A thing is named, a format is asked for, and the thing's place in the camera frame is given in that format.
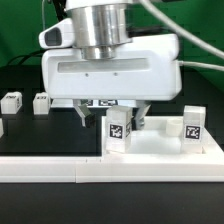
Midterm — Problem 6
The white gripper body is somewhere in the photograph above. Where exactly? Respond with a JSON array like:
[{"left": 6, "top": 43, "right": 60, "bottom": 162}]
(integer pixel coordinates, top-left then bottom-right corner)
[{"left": 39, "top": 19, "right": 182, "bottom": 101}]

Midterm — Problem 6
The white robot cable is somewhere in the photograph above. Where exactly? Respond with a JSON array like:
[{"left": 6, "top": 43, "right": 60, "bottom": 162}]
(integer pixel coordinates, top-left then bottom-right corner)
[{"left": 139, "top": 0, "right": 224, "bottom": 72}]

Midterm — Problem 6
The white square tabletop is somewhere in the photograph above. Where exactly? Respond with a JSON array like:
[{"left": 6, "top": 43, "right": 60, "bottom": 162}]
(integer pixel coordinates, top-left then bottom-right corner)
[{"left": 102, "top": 116, "right": 215, "bottom": 155}]

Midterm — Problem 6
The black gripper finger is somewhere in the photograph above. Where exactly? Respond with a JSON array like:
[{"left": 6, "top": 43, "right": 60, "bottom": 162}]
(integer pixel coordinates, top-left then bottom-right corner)
[
  {"left": 133, "top": 101, "right": 151, "bottom": 130},
  {"left": 73, "top": 99, "right": 96, "bottom": 128}
]

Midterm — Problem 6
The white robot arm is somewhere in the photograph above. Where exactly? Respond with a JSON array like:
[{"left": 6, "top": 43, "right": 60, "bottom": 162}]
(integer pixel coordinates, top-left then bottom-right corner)
[{"left": 39, "top": 0, "right": 182, "bottom": 129}]

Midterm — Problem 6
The black cable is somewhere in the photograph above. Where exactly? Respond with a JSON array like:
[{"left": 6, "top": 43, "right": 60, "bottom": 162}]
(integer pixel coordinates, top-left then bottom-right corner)
[{"left": 6, "top": 49, "right": 44, "bottom": 66}]

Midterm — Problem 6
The white base tag plate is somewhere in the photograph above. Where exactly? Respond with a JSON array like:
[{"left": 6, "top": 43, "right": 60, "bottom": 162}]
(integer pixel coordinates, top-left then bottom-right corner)
[{"left": 51, "top": 99, "right": 136, "bottom": 108}]

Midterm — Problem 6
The white L-shaped obstacle wall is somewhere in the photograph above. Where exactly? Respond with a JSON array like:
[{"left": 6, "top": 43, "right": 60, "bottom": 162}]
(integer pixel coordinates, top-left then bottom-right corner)
[{"left": 0, "top": 142, "right": 224, "bottom": 183}]

